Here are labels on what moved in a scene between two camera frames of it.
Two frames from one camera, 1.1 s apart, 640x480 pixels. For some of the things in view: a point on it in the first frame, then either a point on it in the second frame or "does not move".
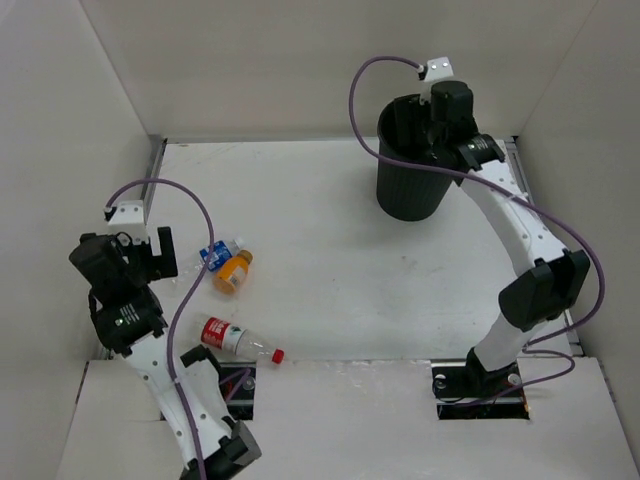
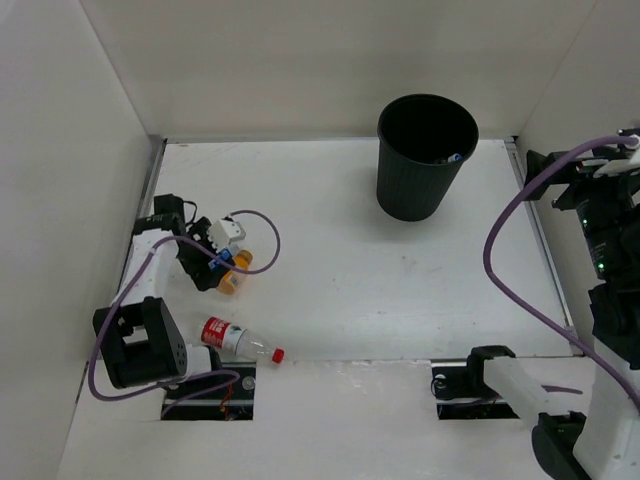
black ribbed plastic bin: (404, 192) does not move
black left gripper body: (151, 257) -> (201, 261)
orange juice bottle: (232, 271) does not move
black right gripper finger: (413, 121) -> (537, 162)
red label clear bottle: (224, 335) does not move
